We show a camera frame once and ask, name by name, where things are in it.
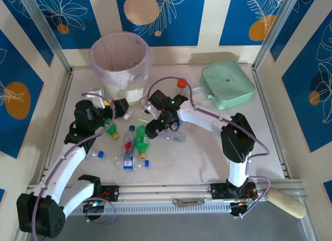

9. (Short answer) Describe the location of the clear pink label bottle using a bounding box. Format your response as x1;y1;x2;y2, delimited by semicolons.
157;129;187;143

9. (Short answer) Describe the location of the metal latch plate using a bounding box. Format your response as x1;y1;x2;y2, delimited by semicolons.
172;197;208;207

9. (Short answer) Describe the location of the white trash bin pink liner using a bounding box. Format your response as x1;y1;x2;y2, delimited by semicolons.
89;31;154;88

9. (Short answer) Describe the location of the grey slotted cable duct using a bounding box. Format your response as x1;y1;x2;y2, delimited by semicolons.
32;205;233;216

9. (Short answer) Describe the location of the crushed blue label bottle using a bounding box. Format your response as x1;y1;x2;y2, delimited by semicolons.
113;155;150;171

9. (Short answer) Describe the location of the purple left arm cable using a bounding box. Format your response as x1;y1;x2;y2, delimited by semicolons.
31;92;117;241

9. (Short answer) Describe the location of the blue-capped blue label bottle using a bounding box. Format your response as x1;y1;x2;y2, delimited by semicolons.
85;147;105;159

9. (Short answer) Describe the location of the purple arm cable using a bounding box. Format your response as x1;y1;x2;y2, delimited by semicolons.
145;76;272;220
31;92;117;241

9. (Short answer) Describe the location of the frosted clear plastic bottle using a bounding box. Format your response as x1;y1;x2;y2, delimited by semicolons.
123;108;151;124

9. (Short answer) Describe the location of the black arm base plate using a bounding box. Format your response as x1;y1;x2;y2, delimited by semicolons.
210;183;257;200
100;185;120;203

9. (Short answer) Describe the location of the small controller circuit board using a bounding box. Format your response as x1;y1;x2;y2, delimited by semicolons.
82;198;106;213
229;191;257;218

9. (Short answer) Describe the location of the beige foam roller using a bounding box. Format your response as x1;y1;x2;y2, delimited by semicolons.
267;188;308;219

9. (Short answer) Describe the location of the mint green zip pouch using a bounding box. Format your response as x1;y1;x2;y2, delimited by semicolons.
200;59;255;111

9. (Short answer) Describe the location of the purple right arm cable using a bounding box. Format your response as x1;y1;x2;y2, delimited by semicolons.
145;76;272;220

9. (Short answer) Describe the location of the aluminium table edge rail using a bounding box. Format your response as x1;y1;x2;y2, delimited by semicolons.
252;67;293;179
36;68;75;185

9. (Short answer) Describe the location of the wide aluminium extrusion rail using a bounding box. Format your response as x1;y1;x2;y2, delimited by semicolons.
23;180;306;208

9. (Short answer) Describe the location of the aluminium frame post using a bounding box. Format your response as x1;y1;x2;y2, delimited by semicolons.
18;0;73;73
252;0;303;70

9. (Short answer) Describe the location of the clear red-print blue-capped bottle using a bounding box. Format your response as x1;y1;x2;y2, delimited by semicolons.
121;124;137;157

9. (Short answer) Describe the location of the orange-capped pill bottle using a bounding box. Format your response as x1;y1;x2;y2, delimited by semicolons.
176;77;188;96

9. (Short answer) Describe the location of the green Sprite plastic bottle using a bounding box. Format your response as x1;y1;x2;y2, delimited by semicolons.
105;119;120;140
135;124;150;159

